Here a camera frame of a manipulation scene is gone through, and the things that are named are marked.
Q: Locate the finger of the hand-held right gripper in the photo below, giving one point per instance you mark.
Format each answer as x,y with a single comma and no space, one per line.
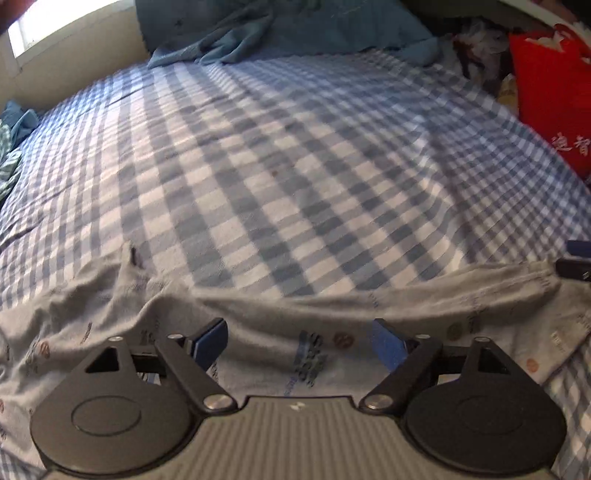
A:
575,268
581,248

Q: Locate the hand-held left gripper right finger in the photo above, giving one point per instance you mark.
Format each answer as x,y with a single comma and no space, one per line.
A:
387,345

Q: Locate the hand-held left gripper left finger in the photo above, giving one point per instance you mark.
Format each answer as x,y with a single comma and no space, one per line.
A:
210,345

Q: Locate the grey printed pants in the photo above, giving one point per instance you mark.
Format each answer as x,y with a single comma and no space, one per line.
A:
277,314

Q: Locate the red cushion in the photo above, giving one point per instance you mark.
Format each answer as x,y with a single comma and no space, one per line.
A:
554,92

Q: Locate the blue white checked bed sheet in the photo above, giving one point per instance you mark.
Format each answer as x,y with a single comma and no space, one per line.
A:
286,161

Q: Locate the patterned cloth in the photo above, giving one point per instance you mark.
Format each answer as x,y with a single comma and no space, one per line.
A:
480,50

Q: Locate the green checked quilt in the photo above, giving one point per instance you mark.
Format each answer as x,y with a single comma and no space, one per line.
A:
11,138

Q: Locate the blue star curtain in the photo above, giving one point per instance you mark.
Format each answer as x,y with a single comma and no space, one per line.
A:
286,27

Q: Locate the window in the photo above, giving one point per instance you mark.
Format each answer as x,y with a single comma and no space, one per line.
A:
69,25

